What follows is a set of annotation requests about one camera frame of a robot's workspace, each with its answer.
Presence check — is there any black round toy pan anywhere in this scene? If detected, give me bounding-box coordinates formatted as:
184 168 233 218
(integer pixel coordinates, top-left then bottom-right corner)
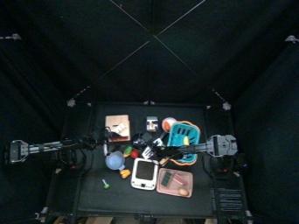
131 132 153 150

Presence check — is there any white text sticker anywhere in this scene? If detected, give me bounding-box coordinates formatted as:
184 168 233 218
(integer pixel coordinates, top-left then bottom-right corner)
216 186 245 214

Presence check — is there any dark green block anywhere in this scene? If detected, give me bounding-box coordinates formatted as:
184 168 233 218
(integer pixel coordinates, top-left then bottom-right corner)
160 171 173 187

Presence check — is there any teal basket with orange rim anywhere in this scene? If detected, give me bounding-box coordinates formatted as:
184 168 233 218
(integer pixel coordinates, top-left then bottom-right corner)
165 120 201 167

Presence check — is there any pink red block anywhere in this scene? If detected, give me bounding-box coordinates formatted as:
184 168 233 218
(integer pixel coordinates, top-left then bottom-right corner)
172 173 188 186

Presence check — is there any light blue toy cup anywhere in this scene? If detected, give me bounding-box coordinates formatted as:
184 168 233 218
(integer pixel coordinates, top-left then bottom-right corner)
104 150 127 172

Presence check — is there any pink plastic tray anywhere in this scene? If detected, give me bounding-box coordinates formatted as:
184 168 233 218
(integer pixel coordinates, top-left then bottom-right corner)
155 167 195 199

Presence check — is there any green yellow toy corn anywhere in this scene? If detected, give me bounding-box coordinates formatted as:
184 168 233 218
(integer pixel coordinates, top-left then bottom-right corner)
123 146 135 158

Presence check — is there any thin white cord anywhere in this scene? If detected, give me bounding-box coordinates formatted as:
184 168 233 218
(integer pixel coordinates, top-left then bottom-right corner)
106 0 228 103
69 0 207 101

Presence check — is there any white toy tablet black screen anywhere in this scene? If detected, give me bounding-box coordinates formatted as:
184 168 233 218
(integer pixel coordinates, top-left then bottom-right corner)
129 157 160 192

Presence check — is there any orange white toy ladle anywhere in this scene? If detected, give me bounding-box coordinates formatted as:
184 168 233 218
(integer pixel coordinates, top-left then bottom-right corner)
156 116 179 143

